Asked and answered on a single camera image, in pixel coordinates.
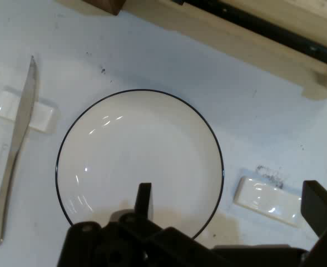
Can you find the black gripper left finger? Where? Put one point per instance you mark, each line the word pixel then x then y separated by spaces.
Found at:
pixel 119 244

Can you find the white ceramic cutlery rest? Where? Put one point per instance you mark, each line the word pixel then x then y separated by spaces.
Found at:
pixel 44 118
pixel 266 198

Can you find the black metal bar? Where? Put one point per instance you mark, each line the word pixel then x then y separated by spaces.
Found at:
pixel 263 26

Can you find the silver serrated table knife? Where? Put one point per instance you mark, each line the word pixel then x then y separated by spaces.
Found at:
pixel 24 111

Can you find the light wooden frame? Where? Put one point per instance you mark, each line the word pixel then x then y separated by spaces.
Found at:
pixel 208 25

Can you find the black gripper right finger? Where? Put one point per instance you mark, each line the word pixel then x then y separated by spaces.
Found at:
pixel 323 214

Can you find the white plate with dark rim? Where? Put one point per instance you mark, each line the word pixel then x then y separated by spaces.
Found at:
pixel 141 144

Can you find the dark brown wooden block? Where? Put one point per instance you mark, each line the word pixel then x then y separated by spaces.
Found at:
pixel 105 6

